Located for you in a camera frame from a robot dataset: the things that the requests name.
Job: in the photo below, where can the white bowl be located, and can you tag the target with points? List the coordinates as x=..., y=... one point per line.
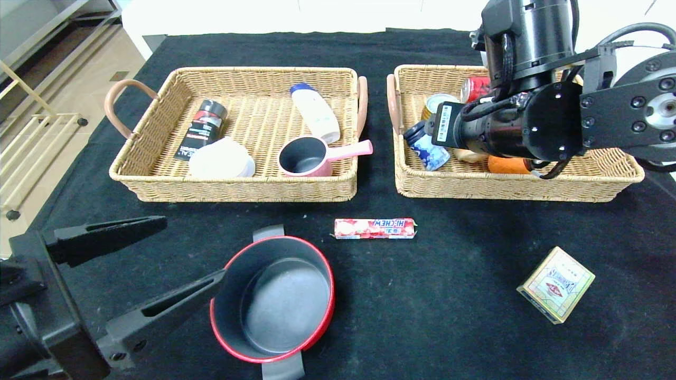
x=222, y=160

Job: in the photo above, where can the orange fruit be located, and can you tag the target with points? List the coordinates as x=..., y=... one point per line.
x=507, y=164

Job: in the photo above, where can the white bottle blue cap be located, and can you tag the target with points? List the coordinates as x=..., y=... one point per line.
x=317, y=115

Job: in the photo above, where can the sandwich biscuits roll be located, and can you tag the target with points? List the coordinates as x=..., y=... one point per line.
x=470, y=155

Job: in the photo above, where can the pink saucepan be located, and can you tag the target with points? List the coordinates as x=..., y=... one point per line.
x=302, y=157

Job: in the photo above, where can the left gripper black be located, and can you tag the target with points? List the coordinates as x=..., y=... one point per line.
x=53, y=303

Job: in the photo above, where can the grey metal shelf unit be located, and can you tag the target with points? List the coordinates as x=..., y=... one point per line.
x=53, y=31

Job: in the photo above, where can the Hi-Chew candy stick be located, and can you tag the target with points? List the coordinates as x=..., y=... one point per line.
x=375, y=228

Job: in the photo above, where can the black red cleanser tube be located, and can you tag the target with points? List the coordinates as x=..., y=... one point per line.
x=203, y=131

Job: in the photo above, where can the red black cooking pot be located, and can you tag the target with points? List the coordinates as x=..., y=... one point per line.
x=285, y=306

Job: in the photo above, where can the black tablecloth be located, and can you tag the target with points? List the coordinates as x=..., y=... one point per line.
x=422, y=316

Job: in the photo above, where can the gold Red Bull can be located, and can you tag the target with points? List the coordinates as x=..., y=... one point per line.
x=438, y=100

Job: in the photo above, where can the light wooden rack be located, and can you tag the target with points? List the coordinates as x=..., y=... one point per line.
x=58, y=117

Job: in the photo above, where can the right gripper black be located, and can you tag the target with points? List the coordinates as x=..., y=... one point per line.
x=444, y=125

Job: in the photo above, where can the playing card box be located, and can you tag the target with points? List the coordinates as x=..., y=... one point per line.
x=554, y=285

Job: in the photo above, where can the red soda can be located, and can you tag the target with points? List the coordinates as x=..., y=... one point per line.
x=475, y=87

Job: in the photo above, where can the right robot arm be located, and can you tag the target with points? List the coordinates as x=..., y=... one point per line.
x=544, y=31

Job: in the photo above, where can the blue chewing gum bottle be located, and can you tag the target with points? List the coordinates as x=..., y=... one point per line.
x=430, y=155

